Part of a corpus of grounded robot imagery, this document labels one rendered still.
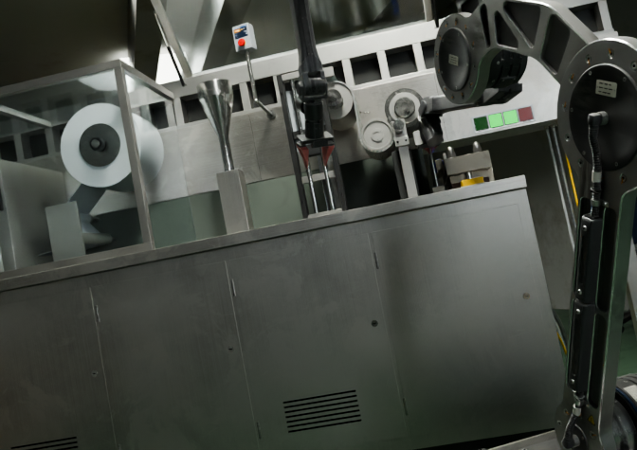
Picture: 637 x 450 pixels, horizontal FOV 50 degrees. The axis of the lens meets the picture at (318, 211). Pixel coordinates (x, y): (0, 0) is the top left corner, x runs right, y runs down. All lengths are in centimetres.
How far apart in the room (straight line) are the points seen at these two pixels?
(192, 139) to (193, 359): 105
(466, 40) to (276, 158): 155
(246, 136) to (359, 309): 104
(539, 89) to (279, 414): 164
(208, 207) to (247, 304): 77
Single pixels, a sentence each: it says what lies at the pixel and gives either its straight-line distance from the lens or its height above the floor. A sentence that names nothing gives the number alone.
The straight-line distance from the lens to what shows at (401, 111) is 256.
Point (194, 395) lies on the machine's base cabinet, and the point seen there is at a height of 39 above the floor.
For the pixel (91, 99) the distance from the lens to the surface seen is 264.
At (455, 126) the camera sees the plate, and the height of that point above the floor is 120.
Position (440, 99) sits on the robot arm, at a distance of 229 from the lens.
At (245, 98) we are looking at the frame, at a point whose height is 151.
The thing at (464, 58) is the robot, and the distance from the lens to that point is 155.
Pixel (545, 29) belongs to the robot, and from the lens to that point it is 132.
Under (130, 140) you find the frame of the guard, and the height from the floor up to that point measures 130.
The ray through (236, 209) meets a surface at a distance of 269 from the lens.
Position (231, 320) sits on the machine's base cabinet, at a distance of 236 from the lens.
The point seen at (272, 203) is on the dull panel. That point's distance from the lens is 293.
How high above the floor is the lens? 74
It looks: 4 degrees up
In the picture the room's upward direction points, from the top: 11 degrees counter-clockwise
